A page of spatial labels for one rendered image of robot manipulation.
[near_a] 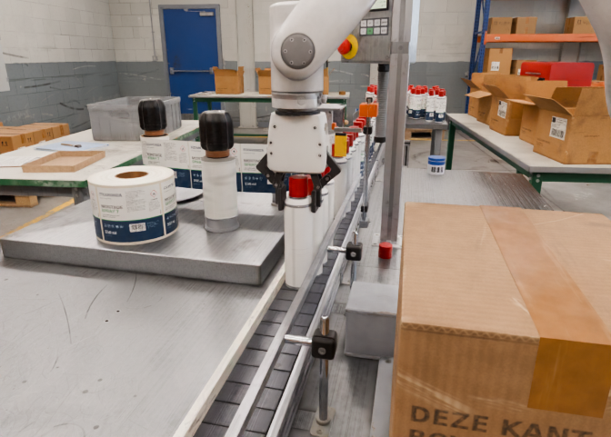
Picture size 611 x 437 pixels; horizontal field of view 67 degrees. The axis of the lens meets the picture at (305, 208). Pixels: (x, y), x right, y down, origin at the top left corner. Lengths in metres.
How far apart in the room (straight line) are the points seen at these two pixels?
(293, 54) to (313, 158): 0.18
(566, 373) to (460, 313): 0.08
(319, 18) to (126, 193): 0.65
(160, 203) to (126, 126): 1.92
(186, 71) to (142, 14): 1.25
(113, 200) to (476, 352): 0.92
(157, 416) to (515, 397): 0.49
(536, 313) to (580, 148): 2.32
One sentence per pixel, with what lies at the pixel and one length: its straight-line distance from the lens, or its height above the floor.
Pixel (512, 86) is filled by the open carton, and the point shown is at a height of 1.09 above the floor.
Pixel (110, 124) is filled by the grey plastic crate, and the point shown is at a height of 0.90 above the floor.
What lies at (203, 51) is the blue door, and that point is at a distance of 9.05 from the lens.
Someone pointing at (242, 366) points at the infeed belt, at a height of 0.88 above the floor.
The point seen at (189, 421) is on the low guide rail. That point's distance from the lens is 0.58.
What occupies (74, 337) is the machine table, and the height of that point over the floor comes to 0.83.
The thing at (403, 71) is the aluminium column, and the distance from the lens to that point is 1.14.
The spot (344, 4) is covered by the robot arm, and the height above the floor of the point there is 1.37.
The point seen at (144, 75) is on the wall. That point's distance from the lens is 9.52.
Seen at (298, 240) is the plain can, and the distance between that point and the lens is 0.80.
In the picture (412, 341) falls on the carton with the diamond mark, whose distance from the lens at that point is 0.36.
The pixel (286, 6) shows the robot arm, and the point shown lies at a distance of 0.73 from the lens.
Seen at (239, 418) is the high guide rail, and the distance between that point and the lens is 0.51.
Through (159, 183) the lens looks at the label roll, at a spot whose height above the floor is 1.02.
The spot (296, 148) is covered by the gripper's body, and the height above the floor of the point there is 1.16.
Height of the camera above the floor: 1.31
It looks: 18 degrees down
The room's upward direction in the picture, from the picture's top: straight up
